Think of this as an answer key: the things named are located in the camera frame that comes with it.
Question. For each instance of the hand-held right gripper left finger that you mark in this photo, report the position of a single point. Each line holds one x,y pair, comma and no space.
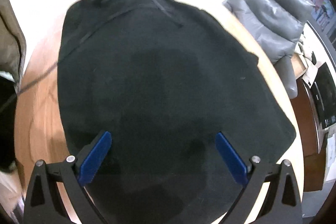
96,158

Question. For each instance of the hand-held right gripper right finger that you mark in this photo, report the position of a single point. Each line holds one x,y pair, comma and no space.
232,158

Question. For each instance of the black fleece jacket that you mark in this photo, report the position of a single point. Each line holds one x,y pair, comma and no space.
157,82

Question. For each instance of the dark wood cabinet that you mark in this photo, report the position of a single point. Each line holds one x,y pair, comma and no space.
307,121

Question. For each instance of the person's beige jacket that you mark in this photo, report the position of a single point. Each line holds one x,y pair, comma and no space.
10,37

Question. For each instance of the dark cloth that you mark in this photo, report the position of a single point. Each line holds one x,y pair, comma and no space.
5,121

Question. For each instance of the black microwave oven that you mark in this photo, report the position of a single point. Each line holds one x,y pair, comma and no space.
325,92

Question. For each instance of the light wood side cabinet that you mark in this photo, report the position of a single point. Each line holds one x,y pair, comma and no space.
298,64

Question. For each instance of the beige and black garment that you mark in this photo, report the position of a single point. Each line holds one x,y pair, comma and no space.
305,69

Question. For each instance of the grey leather armchair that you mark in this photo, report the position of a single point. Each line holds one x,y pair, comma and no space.
267,16

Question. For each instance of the window with dark frame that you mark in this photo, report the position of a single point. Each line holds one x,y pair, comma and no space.
323,8

